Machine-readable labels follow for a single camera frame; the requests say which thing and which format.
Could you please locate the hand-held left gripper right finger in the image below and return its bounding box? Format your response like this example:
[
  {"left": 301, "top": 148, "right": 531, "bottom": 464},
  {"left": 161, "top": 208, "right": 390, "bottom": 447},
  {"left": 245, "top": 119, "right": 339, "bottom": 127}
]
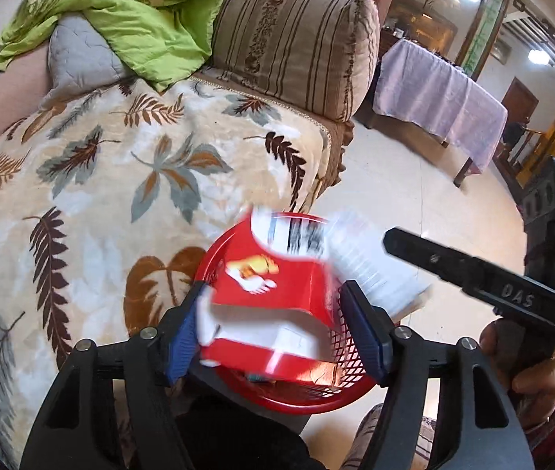
[{"left": 340, "top": 280, "right": 535, "bottom": 470}]

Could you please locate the checked cloth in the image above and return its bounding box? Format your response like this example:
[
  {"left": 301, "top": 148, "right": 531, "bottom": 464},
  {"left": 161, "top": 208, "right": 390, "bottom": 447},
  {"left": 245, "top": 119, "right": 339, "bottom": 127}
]
[{"left": 341, "top": 404, "right": 435, "bottom": 470}]

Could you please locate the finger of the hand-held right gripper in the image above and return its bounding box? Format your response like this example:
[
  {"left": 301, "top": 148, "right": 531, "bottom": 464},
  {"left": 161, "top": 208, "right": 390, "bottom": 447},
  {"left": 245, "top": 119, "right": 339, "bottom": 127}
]
[{"left": 384, "top": 228, "right": 498, "bottom": 304}]

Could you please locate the striped brown sofa cushion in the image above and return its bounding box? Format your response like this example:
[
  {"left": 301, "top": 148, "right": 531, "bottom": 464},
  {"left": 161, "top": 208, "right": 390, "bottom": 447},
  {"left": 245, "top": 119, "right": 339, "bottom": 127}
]
[{"left": 192, "top": 0, "right": 381, "bottom": 123}]

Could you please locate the red and white torn carton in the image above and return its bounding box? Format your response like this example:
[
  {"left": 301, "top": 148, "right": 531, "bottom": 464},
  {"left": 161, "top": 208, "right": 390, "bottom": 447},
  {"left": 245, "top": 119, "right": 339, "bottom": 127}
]
[{"left": 194, "top": 208, "right": 339, "bottom": 383}]

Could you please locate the brown wooden door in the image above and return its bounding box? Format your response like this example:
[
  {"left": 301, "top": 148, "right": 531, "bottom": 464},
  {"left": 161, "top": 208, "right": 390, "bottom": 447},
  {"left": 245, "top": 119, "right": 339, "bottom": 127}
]
[{"left": 500, "top": 77, "right": 540, "bottom": 123}]

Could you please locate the wood framed glass partition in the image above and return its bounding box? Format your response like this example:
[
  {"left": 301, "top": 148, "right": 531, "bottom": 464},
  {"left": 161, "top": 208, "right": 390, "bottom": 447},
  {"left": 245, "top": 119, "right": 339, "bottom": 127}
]
[{"left": 380, "top": 0, "right": 508, "bottom": 79}]

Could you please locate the wooden table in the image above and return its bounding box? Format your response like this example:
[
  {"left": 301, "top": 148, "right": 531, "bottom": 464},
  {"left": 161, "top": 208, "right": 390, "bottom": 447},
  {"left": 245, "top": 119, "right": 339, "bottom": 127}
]
[{"left": 356, "top": 108, "right": 476, "bottom": 188}]

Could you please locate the long white carton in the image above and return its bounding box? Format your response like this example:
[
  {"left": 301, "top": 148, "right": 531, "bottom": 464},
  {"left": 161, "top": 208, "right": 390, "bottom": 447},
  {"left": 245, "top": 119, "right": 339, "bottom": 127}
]
[{"left": 326, "top": 210, "right": 432, "bottom": 319}]

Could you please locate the lilac tablecloth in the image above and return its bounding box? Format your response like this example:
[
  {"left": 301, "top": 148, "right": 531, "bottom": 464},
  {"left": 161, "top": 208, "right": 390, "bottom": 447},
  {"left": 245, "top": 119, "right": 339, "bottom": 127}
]
[{"left": 373, "top": 39, "right": 509, "bottom": 174}]

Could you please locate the person's right hand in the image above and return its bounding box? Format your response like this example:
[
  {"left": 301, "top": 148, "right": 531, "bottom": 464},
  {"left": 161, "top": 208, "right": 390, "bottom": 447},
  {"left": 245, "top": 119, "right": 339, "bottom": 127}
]
[{"left": 479, "top": 318, "right": 555, "bottom": 429}]

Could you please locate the red mesh basket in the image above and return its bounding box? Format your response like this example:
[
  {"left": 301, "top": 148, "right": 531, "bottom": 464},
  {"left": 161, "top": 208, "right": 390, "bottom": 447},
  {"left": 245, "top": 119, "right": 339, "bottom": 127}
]
[{"left": 193, "top": 213, "right": 391, "bottom": 414}]

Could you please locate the grey quilted pillow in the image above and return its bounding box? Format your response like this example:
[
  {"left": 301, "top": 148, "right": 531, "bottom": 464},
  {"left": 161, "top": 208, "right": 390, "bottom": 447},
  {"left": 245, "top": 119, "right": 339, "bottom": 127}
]
[{"left": 38, "top": 14, "right": 134, "bottom": 111}]

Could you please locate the green quilt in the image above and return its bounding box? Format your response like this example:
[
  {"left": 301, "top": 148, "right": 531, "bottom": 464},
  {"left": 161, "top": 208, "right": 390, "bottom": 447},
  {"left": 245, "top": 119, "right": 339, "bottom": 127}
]
[{"left": 0, "top": 0, "right": 229, "bottom": 94}]

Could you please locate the leaf printed beige blanket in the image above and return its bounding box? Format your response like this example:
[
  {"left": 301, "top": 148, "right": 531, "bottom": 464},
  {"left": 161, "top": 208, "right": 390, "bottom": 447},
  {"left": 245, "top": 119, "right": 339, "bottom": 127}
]
[{"left": 0, "top": 76, "right": 351, "bottom": 470}]

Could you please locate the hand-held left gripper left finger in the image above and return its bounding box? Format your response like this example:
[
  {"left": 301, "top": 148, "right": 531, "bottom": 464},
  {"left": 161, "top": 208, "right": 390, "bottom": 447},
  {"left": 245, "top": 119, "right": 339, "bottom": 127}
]
[{"left": 19, "top": 281, "right": 210, "bottom": 470}]

